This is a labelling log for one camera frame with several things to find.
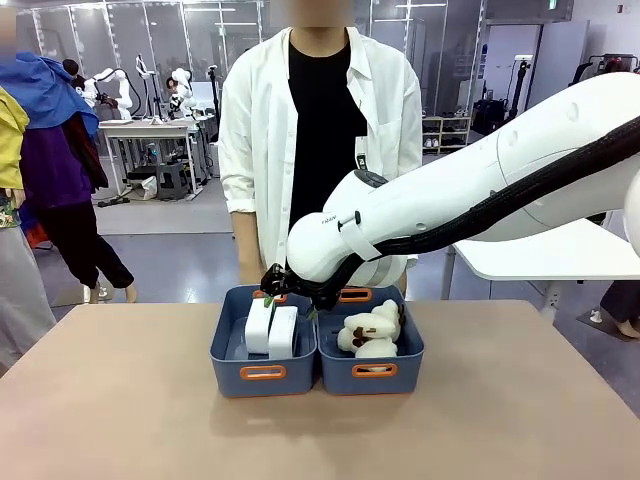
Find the white name badge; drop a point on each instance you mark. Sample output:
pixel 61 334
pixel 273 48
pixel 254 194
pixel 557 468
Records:
pixel 361 155

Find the black equipment cases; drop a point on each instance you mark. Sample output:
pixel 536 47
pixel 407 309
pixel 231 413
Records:
pixel 487 117

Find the mannequin in blue purple clothes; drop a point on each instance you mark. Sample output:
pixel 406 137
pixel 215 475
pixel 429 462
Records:
pixel 55 165

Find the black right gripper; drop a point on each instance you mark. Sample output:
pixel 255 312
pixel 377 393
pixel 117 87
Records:
pixel 277 282

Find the person's right hand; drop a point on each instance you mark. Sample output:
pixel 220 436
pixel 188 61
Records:
pixel 252 275

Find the grey garment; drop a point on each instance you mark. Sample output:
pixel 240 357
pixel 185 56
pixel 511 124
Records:
pixel 22 300

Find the person in white shirt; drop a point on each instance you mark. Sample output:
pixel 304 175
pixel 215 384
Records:
pixel 320 125

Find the white shoe shelf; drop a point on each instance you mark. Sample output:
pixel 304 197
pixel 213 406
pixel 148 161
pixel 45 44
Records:
pixel 447 132

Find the white cloud plush with face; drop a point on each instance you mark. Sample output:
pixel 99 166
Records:
pixel 367 327

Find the white table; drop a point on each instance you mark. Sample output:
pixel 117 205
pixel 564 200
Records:
pixel 550 250

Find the person's right forearm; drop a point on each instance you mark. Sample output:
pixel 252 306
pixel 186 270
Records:
pixel 246 240

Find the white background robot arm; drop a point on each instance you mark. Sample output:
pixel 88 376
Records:
pixel 181 90
pixel 107 80

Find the white workbench desk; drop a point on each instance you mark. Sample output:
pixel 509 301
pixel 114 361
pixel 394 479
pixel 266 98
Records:
pixel 150 129

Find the yellow garment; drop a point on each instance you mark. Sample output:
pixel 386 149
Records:
pixel 10 140

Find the person in dark trousers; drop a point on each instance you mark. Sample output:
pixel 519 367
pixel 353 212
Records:
pixel 622 310

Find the grey plastic stool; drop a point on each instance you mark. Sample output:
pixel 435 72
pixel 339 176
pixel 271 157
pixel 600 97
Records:
pixel 172 180

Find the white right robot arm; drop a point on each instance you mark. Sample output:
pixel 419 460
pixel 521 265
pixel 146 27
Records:
pixel 450 200

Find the black tripod stand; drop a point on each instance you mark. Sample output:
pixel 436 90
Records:
pixel 520 90

